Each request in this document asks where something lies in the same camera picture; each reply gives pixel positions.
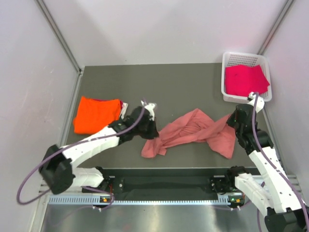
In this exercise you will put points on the magenta t shirt in basket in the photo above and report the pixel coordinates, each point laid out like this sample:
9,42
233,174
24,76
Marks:
241,80

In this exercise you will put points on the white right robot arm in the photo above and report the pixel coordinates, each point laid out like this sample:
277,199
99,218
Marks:
279,202

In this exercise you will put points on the white folded t shirt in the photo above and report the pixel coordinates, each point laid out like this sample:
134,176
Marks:
124,107

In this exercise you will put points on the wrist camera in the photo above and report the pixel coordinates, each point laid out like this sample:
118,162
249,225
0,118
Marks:
150,107
256,101

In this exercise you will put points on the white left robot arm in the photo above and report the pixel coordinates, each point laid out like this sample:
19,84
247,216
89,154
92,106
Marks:
62,168

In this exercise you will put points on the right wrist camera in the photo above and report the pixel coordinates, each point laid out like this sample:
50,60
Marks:
256,101

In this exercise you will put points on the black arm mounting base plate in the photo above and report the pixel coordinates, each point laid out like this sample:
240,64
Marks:
166,183

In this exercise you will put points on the grey slotted cable duct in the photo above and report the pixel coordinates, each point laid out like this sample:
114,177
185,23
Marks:
105,200

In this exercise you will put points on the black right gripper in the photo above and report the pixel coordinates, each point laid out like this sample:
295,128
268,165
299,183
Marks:
230,121

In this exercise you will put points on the white plastic laundry basket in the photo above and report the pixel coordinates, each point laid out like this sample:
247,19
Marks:
247,59

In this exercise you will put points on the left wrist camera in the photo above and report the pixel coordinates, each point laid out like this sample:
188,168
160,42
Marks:
150,107

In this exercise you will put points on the salmon pink t shirt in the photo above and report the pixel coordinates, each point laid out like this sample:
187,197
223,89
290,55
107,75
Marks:
195,126

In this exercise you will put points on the orange folded t shirt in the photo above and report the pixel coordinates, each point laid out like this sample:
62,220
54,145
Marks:
93,115

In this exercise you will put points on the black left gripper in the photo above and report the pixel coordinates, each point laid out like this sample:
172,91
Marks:
153,133

